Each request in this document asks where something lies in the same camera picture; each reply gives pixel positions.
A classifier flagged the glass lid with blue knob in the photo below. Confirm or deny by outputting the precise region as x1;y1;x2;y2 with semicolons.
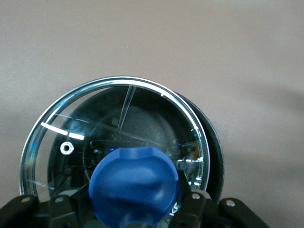
19;76;211;228

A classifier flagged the black cooking pot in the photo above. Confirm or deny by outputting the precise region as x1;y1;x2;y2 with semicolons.
47;87;225;205

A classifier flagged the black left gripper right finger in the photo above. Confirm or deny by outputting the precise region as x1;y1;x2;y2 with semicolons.
171;170;270;228

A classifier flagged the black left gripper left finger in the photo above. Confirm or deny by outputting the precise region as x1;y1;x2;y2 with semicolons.
0;194;83;228

